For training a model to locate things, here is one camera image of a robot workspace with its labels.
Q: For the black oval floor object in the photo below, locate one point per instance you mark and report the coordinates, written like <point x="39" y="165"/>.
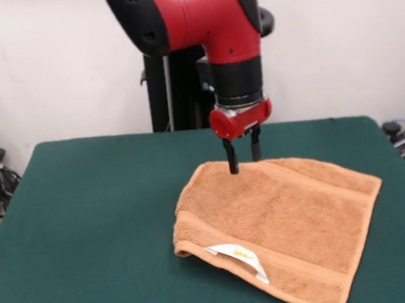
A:
<point x="392" y="127"/>

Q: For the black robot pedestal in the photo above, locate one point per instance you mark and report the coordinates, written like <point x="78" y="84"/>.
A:
<point x="184" y="100"/>

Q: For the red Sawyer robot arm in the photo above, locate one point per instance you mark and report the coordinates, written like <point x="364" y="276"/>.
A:
<point x="204" y="13"/>

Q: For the orange terry towel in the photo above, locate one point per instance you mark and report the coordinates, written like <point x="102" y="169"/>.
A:
<point x="282" y="215"/>

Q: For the dark green table cloth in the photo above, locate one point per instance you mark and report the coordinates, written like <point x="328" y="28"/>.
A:
<point x="89" y="239"/>

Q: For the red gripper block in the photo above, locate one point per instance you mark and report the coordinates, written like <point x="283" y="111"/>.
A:
<point x="238" y="120"/>

